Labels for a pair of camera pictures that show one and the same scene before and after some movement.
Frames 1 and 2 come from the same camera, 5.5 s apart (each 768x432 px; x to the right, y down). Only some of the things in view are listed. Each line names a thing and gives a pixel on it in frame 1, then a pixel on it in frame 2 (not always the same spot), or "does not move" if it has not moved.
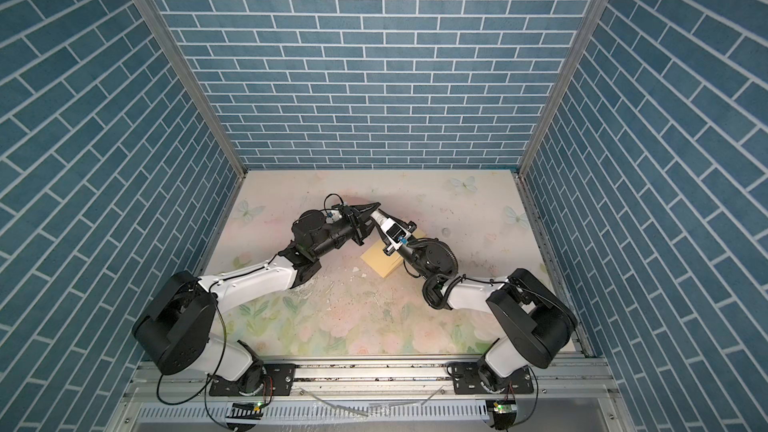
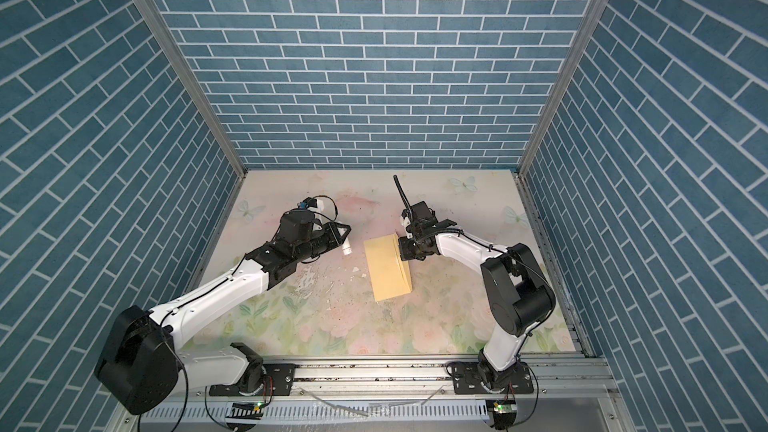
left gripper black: x=356 y=224 to x=333 y=235
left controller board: x=246 y=410 does not move
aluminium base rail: x=381 y=381 does not move
